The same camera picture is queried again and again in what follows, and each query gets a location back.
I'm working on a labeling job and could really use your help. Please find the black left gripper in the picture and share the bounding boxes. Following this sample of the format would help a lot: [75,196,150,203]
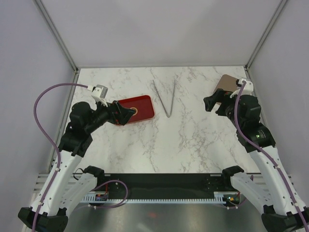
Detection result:
[85,97,135,133]

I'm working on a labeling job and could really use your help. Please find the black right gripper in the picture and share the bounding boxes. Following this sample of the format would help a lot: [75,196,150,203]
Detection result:
[203,87,243,129]

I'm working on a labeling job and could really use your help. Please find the tan box lid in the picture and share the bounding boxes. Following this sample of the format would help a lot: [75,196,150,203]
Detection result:
[213,74,238,93]

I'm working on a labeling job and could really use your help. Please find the metal tongs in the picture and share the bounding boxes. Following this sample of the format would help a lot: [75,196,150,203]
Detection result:
[152,78,177,118]

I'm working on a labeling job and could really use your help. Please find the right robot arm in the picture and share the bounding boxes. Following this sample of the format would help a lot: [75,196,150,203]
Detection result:
[203,88,309,232]

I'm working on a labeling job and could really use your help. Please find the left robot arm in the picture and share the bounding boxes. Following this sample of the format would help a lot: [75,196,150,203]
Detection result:
[18,101,136,232]

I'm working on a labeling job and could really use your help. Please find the red lacquer tray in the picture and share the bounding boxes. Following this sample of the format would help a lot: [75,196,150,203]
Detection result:
[119,95,155,124]

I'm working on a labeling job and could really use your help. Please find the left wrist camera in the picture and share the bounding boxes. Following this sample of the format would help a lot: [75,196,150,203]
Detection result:
[87,85,108,107]

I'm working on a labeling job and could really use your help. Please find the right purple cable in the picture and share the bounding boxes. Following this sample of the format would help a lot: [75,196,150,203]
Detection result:
[234,81,309,228]

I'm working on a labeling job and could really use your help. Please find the purple cable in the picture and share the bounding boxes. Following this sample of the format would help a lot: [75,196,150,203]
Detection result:
[234,81,309,228]
[31,83,94,232]

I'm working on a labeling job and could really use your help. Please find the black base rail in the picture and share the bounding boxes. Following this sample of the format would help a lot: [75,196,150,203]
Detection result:
[96,173,237,199]

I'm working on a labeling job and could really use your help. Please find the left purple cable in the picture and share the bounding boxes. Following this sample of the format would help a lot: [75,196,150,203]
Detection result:
[31,83,94,232]

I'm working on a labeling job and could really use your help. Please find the white cable duct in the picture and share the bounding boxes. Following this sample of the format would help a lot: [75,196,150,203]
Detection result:
[80,192,239,204]

